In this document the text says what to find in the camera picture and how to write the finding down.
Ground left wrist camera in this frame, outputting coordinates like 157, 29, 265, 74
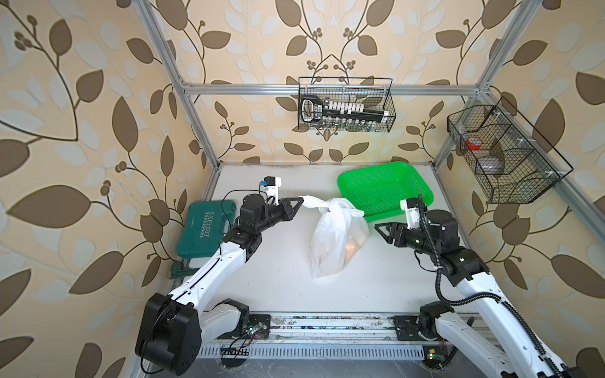
260, 176, 282, 205

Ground right wire basket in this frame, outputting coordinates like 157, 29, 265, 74
447, 97, 573, 204

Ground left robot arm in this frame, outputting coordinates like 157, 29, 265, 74
135, 194, 303, 376

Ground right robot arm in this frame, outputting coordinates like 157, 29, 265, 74
374, 209, 586, 377

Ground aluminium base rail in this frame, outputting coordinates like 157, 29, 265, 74
188, 311, 474, 346

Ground green tool case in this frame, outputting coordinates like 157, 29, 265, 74
176, 199, 236, 260

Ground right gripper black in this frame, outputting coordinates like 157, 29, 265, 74
376, 221, 440, 258

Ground red tape roll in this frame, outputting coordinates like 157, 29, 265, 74
466, 136, 483, 151

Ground printed white plastic bag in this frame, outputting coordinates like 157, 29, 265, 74
302, 195, 370, 280

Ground back wire basket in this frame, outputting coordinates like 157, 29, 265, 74
298, 76, 396, 133

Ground black white tool set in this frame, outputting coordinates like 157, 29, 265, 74
298, 95, 392, 123

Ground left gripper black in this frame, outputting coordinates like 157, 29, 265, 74
252, 196, 302, 236

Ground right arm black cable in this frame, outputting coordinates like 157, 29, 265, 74
415, 194, 568, 378

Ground green plastic basket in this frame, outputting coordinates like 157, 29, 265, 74
337, 162, 434, 222

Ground wire basket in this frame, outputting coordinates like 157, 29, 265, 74
298, 76, 396, 133
447, 97, 573, 204

